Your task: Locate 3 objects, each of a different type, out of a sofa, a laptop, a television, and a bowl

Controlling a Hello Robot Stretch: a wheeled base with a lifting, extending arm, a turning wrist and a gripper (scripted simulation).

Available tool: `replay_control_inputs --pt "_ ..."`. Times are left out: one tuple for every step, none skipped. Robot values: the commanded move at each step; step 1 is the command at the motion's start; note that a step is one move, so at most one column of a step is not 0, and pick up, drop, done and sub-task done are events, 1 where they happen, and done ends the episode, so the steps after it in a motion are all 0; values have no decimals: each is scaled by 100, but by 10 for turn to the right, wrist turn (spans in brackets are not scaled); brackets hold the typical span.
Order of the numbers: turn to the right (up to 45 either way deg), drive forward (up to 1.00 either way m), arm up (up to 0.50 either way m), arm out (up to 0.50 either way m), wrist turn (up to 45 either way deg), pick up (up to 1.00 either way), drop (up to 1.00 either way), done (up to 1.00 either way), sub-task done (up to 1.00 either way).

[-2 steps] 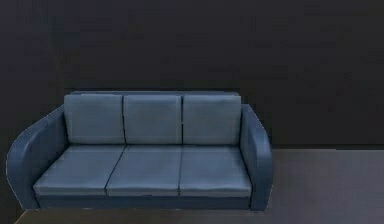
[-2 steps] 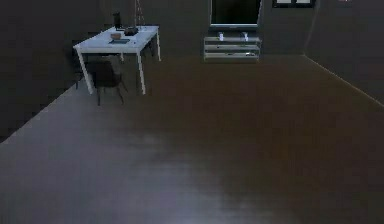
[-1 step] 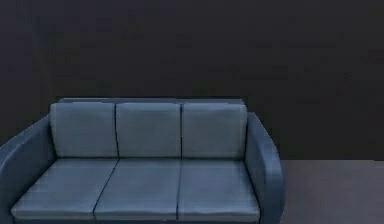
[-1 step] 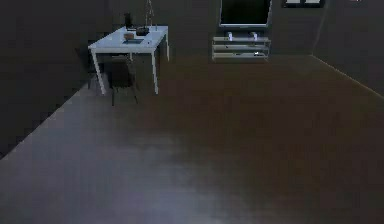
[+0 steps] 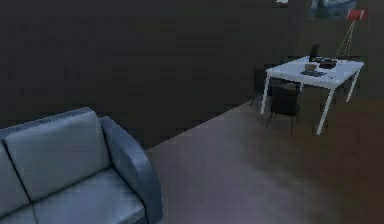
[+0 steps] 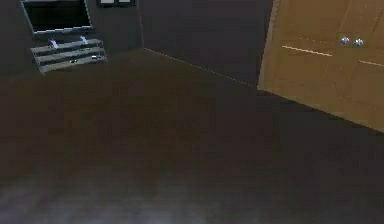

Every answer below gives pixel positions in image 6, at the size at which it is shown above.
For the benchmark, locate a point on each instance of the light brown wooden cupboard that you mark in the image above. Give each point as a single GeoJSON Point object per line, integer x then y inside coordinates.
{"type": "Point", "coordinates": [326, 73]}

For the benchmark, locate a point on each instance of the black flat television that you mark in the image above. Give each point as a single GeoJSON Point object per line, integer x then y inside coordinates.
{"type": "Point", "coordinates": [56, 16]}

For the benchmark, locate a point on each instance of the dark framed wall picture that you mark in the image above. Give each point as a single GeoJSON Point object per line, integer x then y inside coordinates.
{"type": "Point", "coordinates": [116, 2]}

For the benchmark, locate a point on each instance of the silver round cupboard knob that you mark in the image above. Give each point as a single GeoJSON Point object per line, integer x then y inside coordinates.
{"type": "Point", "coordinates": [344, 41]}
{"type": "Point", "coordinates": [359, 42]}

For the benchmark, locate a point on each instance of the grey slatted television stand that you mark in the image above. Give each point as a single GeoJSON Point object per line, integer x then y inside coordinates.
{"type": "Point", "coordinates": [68, 54]}

